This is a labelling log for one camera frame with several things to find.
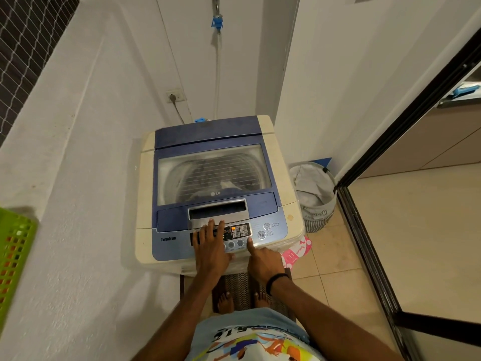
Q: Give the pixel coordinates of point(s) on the person's left hand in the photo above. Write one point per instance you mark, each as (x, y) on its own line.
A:
(210, 255)

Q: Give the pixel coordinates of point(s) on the person's right hand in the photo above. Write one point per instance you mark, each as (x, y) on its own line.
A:
(265, 265)

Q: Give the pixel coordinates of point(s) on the person's left thumb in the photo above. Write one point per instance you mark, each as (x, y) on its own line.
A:
(229, 257)

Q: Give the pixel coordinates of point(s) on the person's left middle finger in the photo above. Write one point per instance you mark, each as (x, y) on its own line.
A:
(211, 232)

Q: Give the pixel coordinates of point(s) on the person's left little finger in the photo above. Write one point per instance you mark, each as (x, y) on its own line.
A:
(196, 241)

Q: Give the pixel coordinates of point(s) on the person's right forearm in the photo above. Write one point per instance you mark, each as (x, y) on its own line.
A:
(323, 323)

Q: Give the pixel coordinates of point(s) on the person's left forearm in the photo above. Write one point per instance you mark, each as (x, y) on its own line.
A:
(180, 319)

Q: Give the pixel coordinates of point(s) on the striped floor mat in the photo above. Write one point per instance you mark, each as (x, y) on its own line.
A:
(242, 289)

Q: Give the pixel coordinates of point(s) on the person's left foot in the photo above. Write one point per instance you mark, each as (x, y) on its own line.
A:
(226, 302)

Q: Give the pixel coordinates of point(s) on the person's foot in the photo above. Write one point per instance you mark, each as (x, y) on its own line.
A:
(261, 300)
(226, 302)

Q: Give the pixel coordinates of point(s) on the black wristband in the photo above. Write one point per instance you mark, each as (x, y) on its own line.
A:
(274, 281)

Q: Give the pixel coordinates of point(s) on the person's right foot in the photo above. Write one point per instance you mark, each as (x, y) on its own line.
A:
(261, 300)

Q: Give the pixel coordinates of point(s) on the blue and cream washing machine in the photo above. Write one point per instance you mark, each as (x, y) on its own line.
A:
(214, 165)

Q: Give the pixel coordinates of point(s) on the pink and white packet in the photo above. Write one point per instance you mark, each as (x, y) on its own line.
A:
(297, 252)

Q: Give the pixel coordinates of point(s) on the light blue printed shirt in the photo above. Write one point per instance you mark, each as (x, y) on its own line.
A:
(248, 338)

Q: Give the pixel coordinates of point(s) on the grey fabric laundry basket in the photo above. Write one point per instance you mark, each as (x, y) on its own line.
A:
(313, 195)

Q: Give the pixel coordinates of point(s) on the blue flat board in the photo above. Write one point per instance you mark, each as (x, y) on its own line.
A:
(323, 161)

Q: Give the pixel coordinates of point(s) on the green plastic basket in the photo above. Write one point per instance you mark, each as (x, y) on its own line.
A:
(13, 259)

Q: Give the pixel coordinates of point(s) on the metal water tap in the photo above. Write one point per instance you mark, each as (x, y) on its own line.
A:
(215, 3)

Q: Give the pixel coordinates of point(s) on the beige kitchen cabinet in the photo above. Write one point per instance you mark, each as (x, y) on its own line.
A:
(432, 142)

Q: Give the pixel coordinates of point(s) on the window safety net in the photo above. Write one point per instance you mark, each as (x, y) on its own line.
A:
(26, 48)

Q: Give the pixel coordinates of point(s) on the blue object on counter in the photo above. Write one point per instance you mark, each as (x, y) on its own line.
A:
(465, 90)

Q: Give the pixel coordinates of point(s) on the white wall socket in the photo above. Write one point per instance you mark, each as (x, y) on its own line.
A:
(179, 94)

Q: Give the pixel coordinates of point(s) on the black sliding door frame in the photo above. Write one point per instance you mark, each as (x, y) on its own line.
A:
(375, 266)

